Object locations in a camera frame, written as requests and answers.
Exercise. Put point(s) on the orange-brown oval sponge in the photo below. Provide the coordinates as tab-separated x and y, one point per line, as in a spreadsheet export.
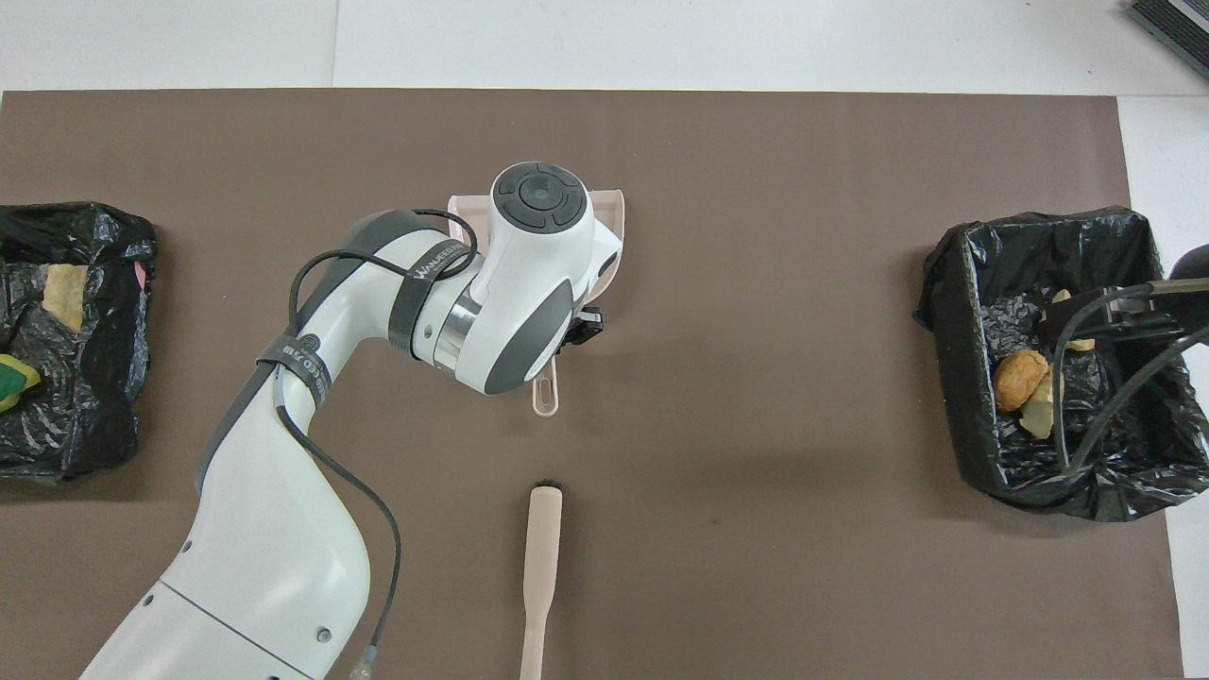
1018	380

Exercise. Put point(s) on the black bag bin, pink spot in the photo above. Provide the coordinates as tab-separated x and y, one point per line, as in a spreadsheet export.
94	397

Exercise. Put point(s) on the beige hand brush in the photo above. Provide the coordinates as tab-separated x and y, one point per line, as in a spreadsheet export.
543	538

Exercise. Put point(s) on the notched yellow green sponge piece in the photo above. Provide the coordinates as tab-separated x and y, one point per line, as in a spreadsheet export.
14	378

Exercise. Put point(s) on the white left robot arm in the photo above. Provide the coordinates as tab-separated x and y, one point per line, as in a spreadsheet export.
283	491

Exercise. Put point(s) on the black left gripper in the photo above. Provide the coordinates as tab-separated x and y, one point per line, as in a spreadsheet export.
586	328

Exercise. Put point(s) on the dark ribbed device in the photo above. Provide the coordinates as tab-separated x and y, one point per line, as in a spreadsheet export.
1181	24

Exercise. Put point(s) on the pale yellow sponge chunk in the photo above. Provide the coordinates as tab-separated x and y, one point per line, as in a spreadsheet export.
1039	411
1063	297
66	293

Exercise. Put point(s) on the black bag lined bin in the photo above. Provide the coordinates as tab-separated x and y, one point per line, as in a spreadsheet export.
1001	283

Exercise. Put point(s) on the beige plastic dustpan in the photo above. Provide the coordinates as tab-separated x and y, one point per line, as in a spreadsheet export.
609	227

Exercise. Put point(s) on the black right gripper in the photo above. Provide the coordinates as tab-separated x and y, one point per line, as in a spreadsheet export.
1133	316

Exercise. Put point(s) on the brown table mat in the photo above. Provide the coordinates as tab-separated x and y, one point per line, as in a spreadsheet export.
803	189

